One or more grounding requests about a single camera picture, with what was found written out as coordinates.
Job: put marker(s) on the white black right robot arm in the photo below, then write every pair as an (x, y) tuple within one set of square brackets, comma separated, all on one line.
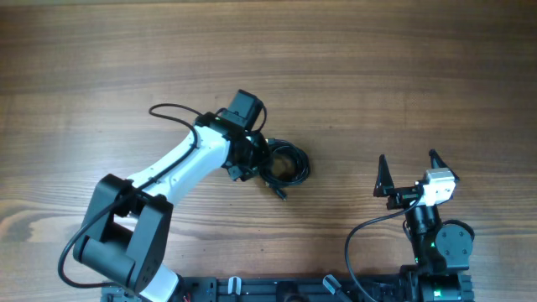
[(441, 248)]

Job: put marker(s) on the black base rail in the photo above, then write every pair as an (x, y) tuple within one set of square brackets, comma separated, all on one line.
[(395, 287)]

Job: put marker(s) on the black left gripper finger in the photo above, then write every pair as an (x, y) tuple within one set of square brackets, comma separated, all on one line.
[(248, 173), (235, 172)]

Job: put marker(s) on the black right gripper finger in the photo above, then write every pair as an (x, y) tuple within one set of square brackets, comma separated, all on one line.
[(384, 185), (438, 163)]

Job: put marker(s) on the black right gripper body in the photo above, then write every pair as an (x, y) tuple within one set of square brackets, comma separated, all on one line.
[(402, 198)]

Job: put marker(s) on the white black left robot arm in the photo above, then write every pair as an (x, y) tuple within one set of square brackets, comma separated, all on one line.
[(124, 233)]

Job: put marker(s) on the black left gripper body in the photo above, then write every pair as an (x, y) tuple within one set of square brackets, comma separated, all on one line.
[(255, 154)]

